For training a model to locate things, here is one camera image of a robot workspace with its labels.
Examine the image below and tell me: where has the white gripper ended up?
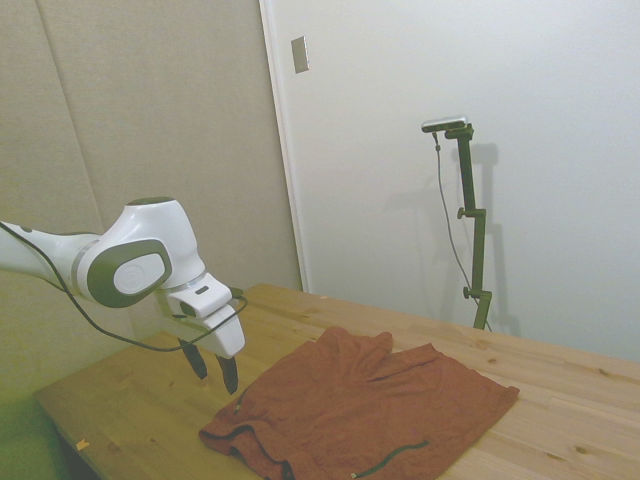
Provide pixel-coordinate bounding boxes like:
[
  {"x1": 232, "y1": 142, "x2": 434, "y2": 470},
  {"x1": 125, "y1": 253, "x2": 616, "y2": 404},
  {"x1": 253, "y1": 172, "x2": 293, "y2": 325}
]
[{"x1": 174, "y1": 301, "x2": 247, "y2": 397}]

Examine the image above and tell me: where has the dark red zip jacket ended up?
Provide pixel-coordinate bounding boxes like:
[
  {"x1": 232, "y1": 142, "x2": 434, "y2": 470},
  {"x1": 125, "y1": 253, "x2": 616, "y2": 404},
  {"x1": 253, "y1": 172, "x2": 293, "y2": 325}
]
[{"x1": 198, "y1": 326, "x2": 521, "y2": 480}]

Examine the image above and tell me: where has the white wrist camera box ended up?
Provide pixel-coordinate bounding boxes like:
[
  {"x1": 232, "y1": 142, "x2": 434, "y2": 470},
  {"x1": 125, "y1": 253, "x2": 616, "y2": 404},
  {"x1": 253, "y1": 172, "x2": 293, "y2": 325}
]
[{"x1": 166, "y1": 280, "x2": 235, "y2": 321}]

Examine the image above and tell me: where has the white door frame trim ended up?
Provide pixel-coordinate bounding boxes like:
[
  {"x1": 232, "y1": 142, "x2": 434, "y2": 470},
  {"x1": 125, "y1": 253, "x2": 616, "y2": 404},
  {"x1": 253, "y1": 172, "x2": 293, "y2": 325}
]
[{"x1": 258, "y1": 0, "x2": 312, "y2": 294}]

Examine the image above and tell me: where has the dark green camera stand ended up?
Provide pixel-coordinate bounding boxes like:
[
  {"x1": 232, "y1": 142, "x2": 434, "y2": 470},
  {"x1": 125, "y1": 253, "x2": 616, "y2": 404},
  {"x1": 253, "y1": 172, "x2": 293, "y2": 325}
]
[{"x1": 444, "y1": 127, "x2": 494, "y2": 331}]

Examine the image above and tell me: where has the grey wall switch plate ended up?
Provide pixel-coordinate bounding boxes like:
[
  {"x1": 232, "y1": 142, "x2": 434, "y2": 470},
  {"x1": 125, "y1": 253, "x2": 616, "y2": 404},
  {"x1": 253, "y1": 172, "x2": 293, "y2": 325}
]
[{"x1": 290, "y1": 35, "x2": 312, "y2": 75}]

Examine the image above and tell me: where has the silver camera on stand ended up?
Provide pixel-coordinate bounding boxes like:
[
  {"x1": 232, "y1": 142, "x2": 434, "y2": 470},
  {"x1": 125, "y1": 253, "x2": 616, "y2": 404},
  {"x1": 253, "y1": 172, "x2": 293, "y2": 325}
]
[{"x1": 421, "y1": 116, "x2": 470, "y2": 134}]

